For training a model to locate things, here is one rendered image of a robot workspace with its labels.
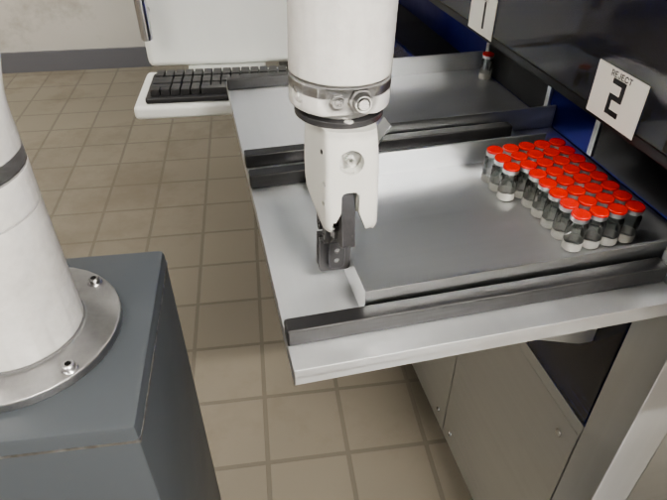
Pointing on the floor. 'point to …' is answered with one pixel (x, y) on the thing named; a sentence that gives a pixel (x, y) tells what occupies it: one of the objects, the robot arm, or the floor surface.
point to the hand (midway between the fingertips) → (333, 249)
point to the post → (622, 419)
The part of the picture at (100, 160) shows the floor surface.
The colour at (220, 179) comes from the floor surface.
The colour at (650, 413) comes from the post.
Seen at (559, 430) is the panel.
